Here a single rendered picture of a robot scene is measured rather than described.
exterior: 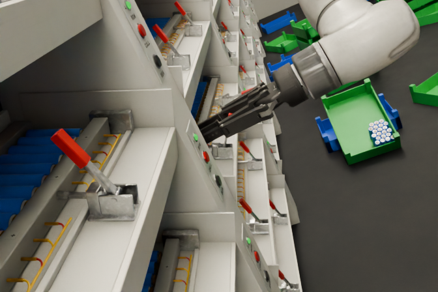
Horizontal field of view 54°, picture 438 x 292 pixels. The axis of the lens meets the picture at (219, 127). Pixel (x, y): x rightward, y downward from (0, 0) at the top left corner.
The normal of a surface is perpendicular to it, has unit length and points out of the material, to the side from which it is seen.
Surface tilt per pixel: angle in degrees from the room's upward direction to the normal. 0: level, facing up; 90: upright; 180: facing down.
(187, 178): 90
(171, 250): 21
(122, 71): 90
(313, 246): 0
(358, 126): 28
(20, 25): 111
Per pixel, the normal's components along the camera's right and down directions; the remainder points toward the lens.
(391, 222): -0.41, -0.84
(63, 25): 1.00, -0.02
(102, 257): -0.04, -0.91
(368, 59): 0.04, 0.57
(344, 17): -0.52, -0.51
